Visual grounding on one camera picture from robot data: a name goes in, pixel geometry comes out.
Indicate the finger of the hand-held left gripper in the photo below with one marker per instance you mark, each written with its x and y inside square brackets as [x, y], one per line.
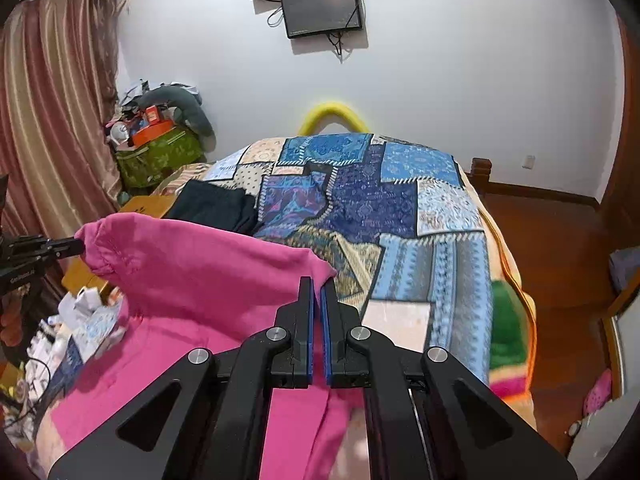
[50, 247]

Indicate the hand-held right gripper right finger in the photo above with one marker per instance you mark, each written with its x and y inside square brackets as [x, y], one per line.
[327, 325]

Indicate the dark folded cloth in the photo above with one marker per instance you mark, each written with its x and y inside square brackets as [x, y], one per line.
[215, 205]

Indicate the pile of white papers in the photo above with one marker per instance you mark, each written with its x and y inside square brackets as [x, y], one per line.
[82, 310]

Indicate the pink pants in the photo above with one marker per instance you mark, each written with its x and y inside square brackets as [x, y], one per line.
[200, 280]

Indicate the green storage bag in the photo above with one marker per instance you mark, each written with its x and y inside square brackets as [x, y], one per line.
[155, 157]

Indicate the white wall outlet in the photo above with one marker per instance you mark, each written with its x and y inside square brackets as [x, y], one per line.
[528, 162]

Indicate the patchwork printed blanket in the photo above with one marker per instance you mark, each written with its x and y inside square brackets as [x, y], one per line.
[370, 210]

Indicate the wooden framed mirror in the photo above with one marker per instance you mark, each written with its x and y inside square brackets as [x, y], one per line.
[625, 410]

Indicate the wooden bed post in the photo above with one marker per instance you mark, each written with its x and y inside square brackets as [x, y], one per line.
[481, 175]

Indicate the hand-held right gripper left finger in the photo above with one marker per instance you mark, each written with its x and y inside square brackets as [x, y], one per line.
[309, 320]

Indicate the brown wooden door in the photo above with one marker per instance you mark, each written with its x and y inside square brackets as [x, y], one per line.
[625, 160]

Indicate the pink slipper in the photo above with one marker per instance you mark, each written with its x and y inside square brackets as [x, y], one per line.
[597, 392]

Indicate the pink beige curtain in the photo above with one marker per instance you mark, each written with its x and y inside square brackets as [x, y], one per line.
[50, 110]

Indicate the small black wall screen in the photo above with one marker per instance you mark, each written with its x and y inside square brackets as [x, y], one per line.
[320, 7]

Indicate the grey plush pillow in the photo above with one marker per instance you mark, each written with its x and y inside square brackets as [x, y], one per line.
[192, 110]

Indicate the yellow foam bed rail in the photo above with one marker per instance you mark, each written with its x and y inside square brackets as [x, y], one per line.
[332, 109]

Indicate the orange box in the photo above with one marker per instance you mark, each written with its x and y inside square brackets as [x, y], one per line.
[152, 133]

